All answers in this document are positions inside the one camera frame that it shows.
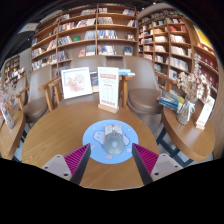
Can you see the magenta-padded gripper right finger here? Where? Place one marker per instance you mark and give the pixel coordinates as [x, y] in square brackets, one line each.
[148, 160]

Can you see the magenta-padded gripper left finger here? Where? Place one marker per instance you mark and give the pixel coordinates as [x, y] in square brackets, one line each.
[75, 160]

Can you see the grey computer mouse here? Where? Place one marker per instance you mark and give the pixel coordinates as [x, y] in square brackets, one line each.
[114, 143]

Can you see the round blue cartoon mouse pad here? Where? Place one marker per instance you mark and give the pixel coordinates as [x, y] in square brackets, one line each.
[96, 136]

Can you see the round wooden side table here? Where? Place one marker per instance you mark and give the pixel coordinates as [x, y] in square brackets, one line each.
[190, 140]
[11, 140]

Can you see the glass vase with dried flowers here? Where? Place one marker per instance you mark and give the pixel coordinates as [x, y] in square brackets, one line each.
[185, 115]
[8, 120]

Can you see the brown padded wooden armchair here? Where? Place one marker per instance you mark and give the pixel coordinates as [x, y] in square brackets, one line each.
[143, 100]
[86, 61]
[36, 106]

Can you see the stack of colourful books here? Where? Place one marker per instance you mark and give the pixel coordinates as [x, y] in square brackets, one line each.
[168, 100]

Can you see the small white table sign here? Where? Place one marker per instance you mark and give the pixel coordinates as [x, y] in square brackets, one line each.
[204, 115]

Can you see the white framed floral picture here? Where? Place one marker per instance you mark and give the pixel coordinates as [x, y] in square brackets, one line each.
[76, 83]

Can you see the tall white sign, wooden base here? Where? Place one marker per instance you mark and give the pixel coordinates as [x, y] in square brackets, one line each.
[108, 86]

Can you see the dark cover book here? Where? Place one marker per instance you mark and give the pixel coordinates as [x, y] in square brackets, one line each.
[94, 81]

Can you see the blue books on armrest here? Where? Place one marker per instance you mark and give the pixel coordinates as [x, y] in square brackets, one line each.
[126, 72]

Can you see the distant wooden bookshelf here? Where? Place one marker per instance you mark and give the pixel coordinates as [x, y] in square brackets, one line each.
[13, 70]

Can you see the curved wooden bookshelf with books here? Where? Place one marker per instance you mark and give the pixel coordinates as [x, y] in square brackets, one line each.
[180, 50]

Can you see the wide wooden bookshelf with books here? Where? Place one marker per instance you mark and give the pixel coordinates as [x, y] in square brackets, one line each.
[83, 33]

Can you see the white ceiling vent panel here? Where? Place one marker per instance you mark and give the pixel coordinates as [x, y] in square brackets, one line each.
[28, 27]

